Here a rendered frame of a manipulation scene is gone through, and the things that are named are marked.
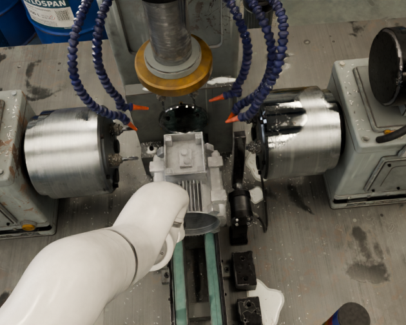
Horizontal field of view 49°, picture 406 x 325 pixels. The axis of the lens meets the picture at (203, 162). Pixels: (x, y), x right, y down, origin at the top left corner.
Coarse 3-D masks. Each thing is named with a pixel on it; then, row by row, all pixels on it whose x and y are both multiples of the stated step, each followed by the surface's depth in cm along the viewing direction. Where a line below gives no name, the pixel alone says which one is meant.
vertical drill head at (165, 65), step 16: (160, 16) 86; (176, 16) 86; (160, 32) 89; (176, 32) 90; (144, 48) 104; (160, 48) 93; (176, 48) 93; (192, 48) 100; (208, 48) 103; (144, 64) 101; (160, 64) 98; (176, 64) 97; (192, 64) 98; (208, 64) 100; (144, 80) 99; (160, 80) 98; (176, 80) 98; (192, 80) 98; (160, 96) 104; (176, 96) 100; (192, 96) 105
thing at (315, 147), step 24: (288, 96) 117; (312, 96) 116; (264, 120) 113; (288, 120) 113; (312, 120) 113; (336, 120) 114; (264, 144) 116; (288, 144) 113; (312, 144) 113; (336, 144) 115; (264, 168) 120; (288, 168) 117; (312, 168) 118
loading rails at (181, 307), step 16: (192, 240) 131; (208, 240) 123; (176, 256) 121; (208, 256) 121; (176, 272) 119; (208, 272) 118; (224, 272) 128; (176, 288) 117; (208, 288) 116; (176, 304) 115; (192, 304) 121; (208, 304) 121; (224, 304) 113; (176, 320) 112; (192, 320) 122; (224, 320) 111
